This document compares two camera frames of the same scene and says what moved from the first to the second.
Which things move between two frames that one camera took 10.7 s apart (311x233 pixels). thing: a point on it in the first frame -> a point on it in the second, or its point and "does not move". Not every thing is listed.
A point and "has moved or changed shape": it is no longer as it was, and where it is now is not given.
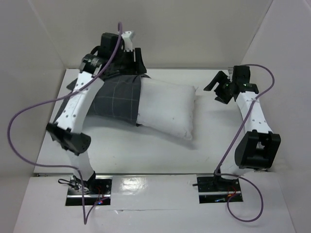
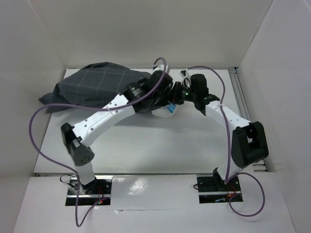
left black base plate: (95, 190) does not move
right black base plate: (211, 190) does not move
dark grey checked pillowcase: (118, 98) has moved or changed shape
